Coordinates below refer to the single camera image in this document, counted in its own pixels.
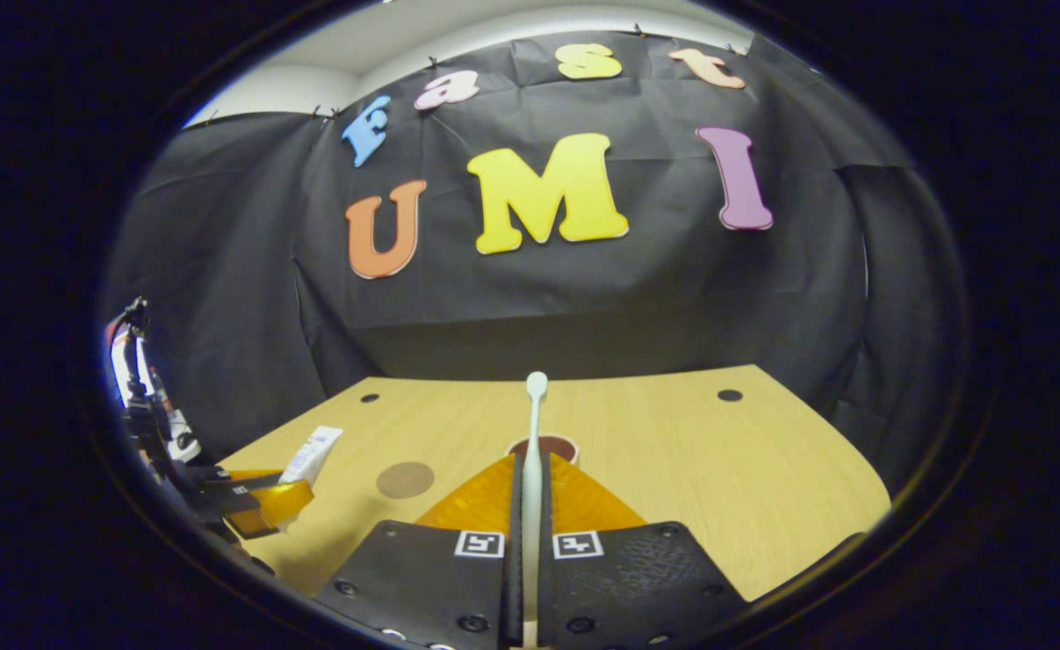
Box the black backdrop cloth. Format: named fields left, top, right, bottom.
left=101, top=32, right=969, bottom=497

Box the brown round coaster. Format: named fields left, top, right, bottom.
left=376, top=461, right=435, bottom=499

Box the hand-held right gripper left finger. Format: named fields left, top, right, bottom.
left=311, top=451, right=525, bottom=650

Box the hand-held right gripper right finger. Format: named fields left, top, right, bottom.
left=539, top=451, right=749, bottom=650

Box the white toothpaste tube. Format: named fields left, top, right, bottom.
left=277, top=425, right=344, bottom=534

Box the white toothbrush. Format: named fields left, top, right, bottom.
left=519, top=371, right=551, bottom=649

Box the beige cup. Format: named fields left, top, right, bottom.
left=505, top=434, right=581, bottom=467

